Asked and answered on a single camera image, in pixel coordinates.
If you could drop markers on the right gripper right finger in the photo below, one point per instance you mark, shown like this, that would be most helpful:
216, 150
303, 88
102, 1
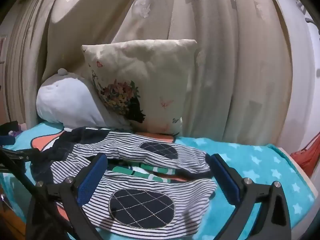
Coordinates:
272, 220

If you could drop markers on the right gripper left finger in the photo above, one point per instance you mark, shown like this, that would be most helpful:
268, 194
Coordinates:
55, 210

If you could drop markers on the striped navy patch pants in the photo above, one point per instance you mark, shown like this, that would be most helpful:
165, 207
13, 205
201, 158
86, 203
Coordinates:
151, 189

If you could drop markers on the dark clothes pile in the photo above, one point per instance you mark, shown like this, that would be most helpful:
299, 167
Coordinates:
9, 131

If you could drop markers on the red bag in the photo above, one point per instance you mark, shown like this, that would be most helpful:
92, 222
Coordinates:
308, 157

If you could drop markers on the grey whale plush pillow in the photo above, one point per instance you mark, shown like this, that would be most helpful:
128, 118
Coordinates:
71, 100

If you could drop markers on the cream floral cushion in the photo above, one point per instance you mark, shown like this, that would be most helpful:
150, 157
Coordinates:
145, 81

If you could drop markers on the beige flower curtain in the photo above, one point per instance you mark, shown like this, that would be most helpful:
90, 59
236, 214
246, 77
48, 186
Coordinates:
218, 69

